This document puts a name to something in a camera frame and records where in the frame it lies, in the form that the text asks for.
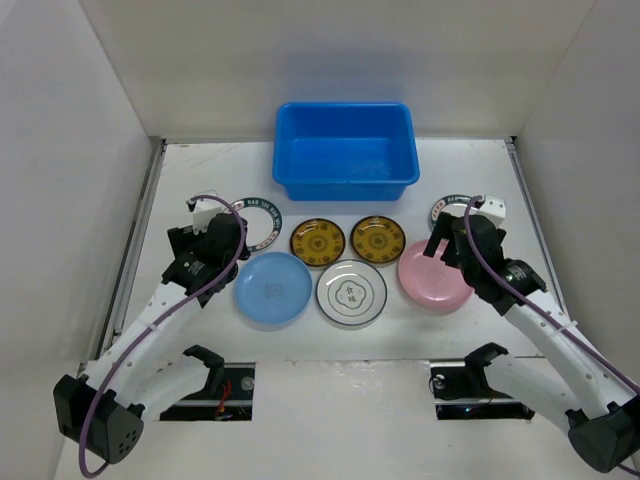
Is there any lettered rim plate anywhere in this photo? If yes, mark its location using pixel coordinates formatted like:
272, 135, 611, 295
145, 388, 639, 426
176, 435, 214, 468
429, 194, 473, 230
232, 197, 283, 253

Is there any pink plate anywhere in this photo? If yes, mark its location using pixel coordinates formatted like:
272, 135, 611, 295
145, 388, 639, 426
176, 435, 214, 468
398, 240, 473, 313

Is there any yellow patterned plate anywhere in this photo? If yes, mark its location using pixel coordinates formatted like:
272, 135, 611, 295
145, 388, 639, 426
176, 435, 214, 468
350, 215, 406, 264
289, 218, 346, 268

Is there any light blue plate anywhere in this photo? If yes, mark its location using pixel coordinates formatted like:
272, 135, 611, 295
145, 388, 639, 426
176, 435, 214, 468
234, 252, 313, 331

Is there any white plate green rim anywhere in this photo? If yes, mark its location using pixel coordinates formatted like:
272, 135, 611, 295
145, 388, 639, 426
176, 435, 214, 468
316, 260, 388, 329

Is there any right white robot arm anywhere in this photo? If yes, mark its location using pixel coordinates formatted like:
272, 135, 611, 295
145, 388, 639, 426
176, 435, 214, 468
423, 213, 639, 473

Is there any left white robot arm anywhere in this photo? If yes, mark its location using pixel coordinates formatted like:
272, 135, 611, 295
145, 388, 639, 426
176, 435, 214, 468
53, 213, 250, 479

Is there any blue plastic bin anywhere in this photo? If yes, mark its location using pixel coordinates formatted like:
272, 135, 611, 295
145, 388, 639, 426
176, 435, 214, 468
272, 102, 420, 202

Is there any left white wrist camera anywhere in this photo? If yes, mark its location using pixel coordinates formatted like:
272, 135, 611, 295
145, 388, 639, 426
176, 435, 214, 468
186, 190, 224, 235

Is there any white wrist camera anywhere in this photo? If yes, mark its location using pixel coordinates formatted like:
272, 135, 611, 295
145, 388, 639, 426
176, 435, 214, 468
186, 190, 224, 235
474, 195, 506, 227

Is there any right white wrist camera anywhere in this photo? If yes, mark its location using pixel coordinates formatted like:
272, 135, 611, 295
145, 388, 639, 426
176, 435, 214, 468
474, 195, 506, 227

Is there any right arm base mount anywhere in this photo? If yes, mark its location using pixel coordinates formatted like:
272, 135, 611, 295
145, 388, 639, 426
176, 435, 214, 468
429, 361, 535, 421

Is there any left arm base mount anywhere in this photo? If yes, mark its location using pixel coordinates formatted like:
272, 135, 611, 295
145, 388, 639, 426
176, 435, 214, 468
159, 363, 256, 422

